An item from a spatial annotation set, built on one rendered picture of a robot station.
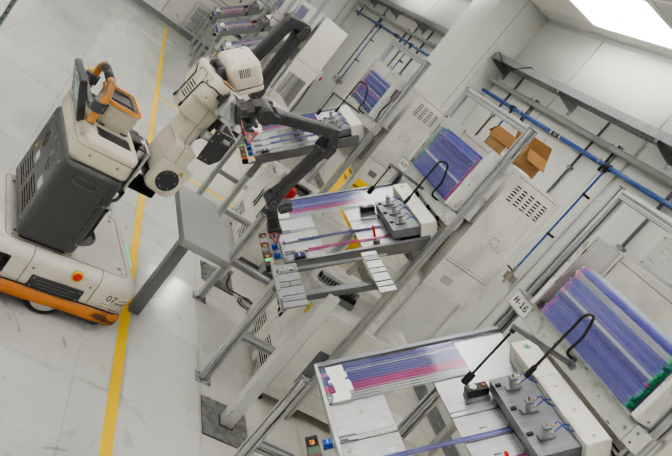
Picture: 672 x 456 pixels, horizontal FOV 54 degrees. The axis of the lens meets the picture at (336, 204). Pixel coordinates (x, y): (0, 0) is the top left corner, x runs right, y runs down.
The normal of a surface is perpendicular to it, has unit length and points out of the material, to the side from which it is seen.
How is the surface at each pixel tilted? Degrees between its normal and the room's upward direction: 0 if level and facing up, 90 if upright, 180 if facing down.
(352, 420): 44
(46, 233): 90
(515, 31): 90
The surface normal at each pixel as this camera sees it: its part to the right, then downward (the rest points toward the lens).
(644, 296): -0.76, -0.51
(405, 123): 0.21, 0.40
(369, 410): -0.09, -0.90
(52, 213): 0.38, 0.52
